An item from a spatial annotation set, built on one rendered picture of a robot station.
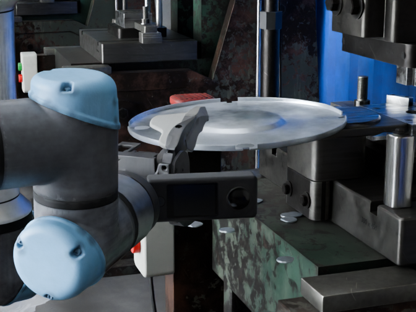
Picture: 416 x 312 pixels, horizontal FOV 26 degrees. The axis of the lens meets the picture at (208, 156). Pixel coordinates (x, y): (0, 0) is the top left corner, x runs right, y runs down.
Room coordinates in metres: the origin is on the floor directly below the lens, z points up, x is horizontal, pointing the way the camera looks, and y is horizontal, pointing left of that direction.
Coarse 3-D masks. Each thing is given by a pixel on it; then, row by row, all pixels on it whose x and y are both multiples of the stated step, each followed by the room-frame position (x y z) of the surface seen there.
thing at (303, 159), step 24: (360, 120) 1.18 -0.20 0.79; (384, 120) 1.21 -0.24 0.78; (312, 144) 1.17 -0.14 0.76; (336, 144) 1.17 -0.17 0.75; (360, 144) 1.18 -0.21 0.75; (288, 168) 1.24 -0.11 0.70; (312, 168) 1.17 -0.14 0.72; (336, 168) 1.17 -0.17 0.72; (360, 168) 1.18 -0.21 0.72; (288, 192) 1.23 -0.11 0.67; (312, 192) 1.17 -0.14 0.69; (312, 216) 1.16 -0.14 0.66
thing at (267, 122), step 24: (144, 120) 1.21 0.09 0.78; (216, 120) 1.17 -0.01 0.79; (240, 120) 1.16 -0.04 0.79; (264, 120) 1.15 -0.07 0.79; (288, 120) 1.18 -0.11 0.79; (312, 120) 1.17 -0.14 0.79; (336, 120) 1.16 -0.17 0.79; (216, 144) 1.06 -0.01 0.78; (264, 144) 1.03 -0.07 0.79; (288, 144) 1.04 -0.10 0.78
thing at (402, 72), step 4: (400, 68) 1.26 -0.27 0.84; (404, 68) 1.25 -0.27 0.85; (408, 68) 1.24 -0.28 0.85; (412, 68) 1.24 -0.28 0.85; (400, 72) 1.26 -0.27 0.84; (404, 72) 1.25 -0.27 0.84; (408, 72) 1.24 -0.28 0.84; (412, 72) 1.24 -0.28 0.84; (396, 76) 1.27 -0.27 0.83; (400, 76) 1.26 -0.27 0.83; (404, 76) 1.25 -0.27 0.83; (408, 76) 1.24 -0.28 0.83; (412, 76) 1.24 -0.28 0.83; (396, 80) 1.27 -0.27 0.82; (400, 80) 1.26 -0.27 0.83; (404, 80) 1.25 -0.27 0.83; (408, 80) 1.24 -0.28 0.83; (412, 80) 1.24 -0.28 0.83; (404, 84) 1.25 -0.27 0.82; (408, 84) 1.24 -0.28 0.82; (412, 84) 1.24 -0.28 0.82
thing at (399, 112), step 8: (376, 104) 1.32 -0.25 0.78; (384, 104) 1.32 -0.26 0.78; (392, 104) 1.32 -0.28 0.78; (384, 112) 1.26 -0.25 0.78; (392, 112) 1.26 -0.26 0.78; (400, 112) 1.26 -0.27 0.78; (408, 112) 1.27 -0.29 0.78; (400, 120) 1.21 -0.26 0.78; (408, 120) 1.20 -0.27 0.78; (408, 128) 1.19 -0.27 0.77; (368, 136) 1.29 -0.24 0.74; (384, 144) 1.24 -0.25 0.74
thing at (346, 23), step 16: (336, 0) 1.24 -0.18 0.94; (352, 0) 1.19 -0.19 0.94; (368, 0) 1.18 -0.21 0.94; (384, 0) 1.19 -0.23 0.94; (400, 0) 1.17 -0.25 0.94; (336, 16) 1.25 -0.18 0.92; (352, 16) 1.21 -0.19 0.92; (368, 16) 1.18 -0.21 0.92; (384, 16) 1.19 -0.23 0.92; (400, 16) 1.17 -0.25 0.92; (352, 32) 1.21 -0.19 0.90; (368, 32) 1.18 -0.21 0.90; (384, 32) 1.19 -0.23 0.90; (400, 32) 1.17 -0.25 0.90
